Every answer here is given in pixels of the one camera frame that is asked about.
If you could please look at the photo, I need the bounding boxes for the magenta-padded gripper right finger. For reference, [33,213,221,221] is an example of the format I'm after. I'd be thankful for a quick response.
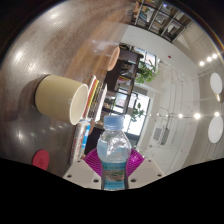
[126,148,166,190]

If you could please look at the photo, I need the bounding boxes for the flat round red coaster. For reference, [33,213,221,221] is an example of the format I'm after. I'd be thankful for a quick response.
[31,149,50,172]

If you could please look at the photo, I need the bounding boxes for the ceiling air conditioner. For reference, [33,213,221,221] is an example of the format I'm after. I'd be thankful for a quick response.
[150,124,171,146]

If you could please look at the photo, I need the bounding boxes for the stack of books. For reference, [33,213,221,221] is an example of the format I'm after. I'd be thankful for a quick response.
[81,74,109,123]

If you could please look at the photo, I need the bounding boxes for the tall wall bookshelf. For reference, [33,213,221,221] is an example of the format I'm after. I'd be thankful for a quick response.
[131,0,194,44]

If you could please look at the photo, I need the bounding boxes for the bushy potted plant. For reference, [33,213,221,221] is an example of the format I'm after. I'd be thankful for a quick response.
[134,59,159,85]

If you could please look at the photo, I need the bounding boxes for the small potted plant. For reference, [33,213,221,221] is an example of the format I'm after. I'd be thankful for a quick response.
[130,102,146,123]

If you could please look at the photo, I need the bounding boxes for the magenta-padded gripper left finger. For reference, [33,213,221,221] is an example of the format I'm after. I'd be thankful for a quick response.
[63,148,103,190]

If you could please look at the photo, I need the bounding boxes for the cream paper cup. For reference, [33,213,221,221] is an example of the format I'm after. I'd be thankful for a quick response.
[34,74,90,126]

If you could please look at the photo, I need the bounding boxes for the dark low shelf unit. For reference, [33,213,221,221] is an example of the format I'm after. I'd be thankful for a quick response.
[84,46,160,154]

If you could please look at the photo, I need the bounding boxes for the round white ceiling lights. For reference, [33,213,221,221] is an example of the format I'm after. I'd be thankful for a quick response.
[208,71,224,145]

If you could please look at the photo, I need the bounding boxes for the clear water bottle blue cap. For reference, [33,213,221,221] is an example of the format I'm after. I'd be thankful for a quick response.
[96,114,133,192]

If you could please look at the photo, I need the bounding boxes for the track spotlights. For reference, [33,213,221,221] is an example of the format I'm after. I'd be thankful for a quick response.
[156,52,223,121]

